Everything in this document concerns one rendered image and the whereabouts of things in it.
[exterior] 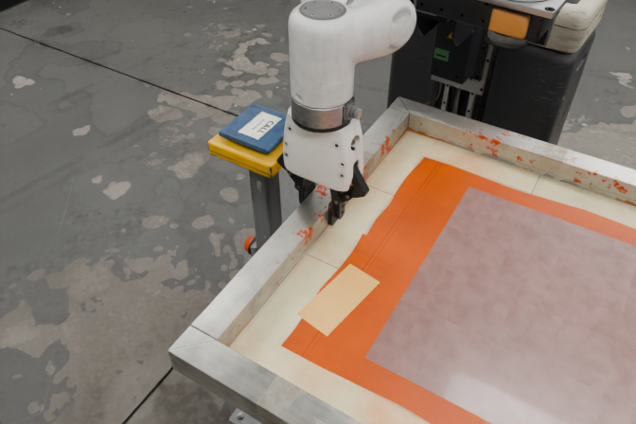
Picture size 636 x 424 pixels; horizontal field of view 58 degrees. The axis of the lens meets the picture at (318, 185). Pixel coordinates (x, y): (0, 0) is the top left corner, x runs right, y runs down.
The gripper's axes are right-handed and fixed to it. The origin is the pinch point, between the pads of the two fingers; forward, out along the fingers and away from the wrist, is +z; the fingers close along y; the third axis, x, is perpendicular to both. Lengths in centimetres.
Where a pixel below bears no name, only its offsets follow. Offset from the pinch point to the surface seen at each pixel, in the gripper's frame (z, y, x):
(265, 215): 20.0, 18.0, -9.9
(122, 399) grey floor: 98, 60, 10
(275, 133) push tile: 1.0, 15.5, -11.3
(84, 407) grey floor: 98, 67, 17
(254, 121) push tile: 1.0, 20.5, -12.2
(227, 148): 2.7, 21.4, -5.8
